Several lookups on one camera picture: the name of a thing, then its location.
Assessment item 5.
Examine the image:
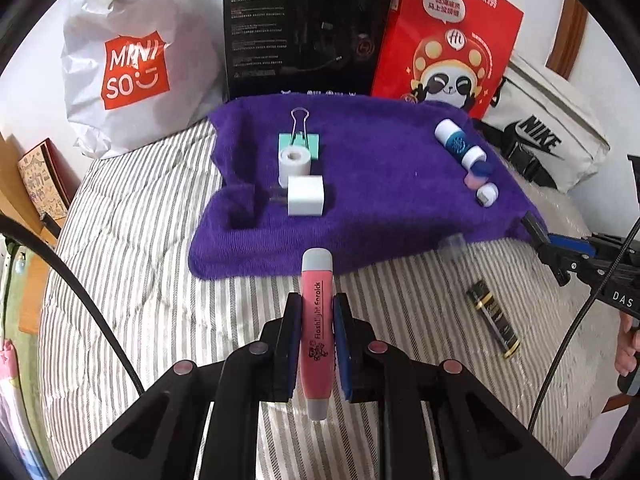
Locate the white plastic shopping bag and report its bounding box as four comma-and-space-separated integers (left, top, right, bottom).
60, 0, 226, 161

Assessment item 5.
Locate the wooden furniture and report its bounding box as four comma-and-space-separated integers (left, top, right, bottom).
0, 132, 76, 336

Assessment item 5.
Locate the decorated brown box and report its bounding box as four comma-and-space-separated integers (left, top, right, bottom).
17, 139, 71, 221

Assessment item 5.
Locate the white waist bag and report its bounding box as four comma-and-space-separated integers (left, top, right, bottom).
480, 52, 612, 193

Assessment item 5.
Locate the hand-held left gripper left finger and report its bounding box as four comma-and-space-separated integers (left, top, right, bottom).
60, 292, 303, 480

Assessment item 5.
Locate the white charger plug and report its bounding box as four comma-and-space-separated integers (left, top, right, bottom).
270, 176, 327, 218

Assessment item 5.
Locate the white tape roll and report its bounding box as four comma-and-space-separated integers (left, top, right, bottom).
278, 147, 313, 186

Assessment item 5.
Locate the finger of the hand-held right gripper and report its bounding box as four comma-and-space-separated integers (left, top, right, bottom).
540, 247, 578, 286
547, 232, 594, 256

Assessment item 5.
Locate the black cable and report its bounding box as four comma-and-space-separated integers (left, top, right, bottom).
0, 214, 146, 395
527, 220, 640, 433

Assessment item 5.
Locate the red panda box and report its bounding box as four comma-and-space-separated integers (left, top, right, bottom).
371, 0, 525, 121

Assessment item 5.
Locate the person's right hand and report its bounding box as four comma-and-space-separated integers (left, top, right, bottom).
614, 312, 640, 377

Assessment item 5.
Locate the blue and pink small item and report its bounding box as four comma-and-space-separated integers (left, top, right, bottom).
464, 159, 496, 191

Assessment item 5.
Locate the blue and white cylindrical container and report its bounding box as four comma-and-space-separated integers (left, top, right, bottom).
434, 119, 488, 170

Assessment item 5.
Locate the striped quilt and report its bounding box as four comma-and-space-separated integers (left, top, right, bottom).
37, 120, 626, 480

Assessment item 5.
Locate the wooden frame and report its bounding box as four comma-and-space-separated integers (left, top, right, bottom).
547, 0, 590, 81

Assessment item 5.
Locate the purple towel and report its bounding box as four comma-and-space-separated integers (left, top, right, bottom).
189, 94, 546, 281

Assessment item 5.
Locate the black and gold small box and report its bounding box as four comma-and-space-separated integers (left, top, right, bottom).
466, 280, 523, 359

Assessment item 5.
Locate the black cylindrical device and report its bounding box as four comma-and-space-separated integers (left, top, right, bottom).
521, 211, 549, 251

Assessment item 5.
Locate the clear plastic cap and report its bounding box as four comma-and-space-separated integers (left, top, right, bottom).
439, 233, 468, 261

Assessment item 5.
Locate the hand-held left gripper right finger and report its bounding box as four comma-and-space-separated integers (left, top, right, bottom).
332, 292, 571, 480

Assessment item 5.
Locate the black headphone box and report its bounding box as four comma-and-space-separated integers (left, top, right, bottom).
222, 0, 398, 101

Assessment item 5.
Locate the pink flashlight pen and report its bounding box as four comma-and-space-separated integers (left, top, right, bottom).
299, 248, 335, 421

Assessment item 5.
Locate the green binder clip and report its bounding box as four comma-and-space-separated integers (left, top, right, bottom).
277, 108, 321, 163

